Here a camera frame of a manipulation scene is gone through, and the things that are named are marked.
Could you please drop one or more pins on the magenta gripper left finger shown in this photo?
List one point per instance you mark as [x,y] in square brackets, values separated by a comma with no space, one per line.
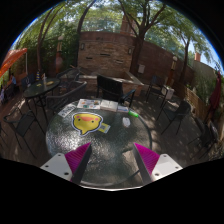
[70,166]

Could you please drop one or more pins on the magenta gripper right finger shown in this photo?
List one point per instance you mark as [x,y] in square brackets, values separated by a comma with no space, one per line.
[153,166]

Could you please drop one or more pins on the white computer mouse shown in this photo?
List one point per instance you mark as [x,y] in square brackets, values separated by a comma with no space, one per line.
[126,122]

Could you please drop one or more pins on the yellow chick mouse pad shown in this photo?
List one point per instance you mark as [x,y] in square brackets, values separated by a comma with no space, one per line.
[86,122]

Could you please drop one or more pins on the small yellow green card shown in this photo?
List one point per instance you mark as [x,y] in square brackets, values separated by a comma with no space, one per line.
[104,128]

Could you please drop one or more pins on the green marker tube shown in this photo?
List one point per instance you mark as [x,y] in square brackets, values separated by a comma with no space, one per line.
[132,113]

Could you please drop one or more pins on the black white printed sheet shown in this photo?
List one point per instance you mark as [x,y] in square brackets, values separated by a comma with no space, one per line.
[66,110]

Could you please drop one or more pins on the colourful picture booklet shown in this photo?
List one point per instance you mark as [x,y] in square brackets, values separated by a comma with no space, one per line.
[88,104]

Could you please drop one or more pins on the small blue white card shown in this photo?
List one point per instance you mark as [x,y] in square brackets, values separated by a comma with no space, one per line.
[122,109]

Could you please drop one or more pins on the black metal chair left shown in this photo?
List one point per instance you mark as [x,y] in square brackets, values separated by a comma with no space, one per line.
[20,123]

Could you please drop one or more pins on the white open book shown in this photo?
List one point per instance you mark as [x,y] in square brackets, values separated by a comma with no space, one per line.
[109,105]

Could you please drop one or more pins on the black wicker chair left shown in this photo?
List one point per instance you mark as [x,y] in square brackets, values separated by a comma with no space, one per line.
[75,92]

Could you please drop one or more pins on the black chair far right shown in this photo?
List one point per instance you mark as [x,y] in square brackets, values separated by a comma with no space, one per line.
[156,87]

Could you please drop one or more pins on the black chair behind table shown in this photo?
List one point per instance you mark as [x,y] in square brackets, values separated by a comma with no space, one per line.
[110,89]

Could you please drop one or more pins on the folded red umbrella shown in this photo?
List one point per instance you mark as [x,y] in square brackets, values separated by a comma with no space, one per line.
[214,98]

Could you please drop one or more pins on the orange patio umbrella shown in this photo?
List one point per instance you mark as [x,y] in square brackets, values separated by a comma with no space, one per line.
[11,57]

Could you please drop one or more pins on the stone brick fountain wall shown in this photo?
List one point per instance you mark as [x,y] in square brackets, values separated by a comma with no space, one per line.
[105,52]

